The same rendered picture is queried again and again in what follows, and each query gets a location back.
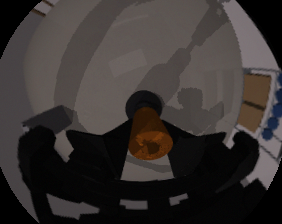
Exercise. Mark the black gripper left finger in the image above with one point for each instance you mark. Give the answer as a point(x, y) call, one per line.
point(112, 145)

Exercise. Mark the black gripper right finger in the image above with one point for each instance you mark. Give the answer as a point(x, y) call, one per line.
point(186, 147)

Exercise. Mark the black round pedestal with shaft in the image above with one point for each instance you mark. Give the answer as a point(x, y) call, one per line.
point(140, 100)

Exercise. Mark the orange cylinder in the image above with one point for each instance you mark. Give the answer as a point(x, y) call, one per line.
point(149, 139)

